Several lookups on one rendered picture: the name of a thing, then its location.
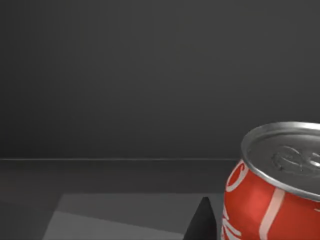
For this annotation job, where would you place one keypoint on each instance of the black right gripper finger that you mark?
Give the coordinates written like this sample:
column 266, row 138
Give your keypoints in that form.
column 203, row 223

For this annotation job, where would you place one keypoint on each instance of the red and white can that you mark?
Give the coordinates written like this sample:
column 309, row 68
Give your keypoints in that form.
column 270, row 185

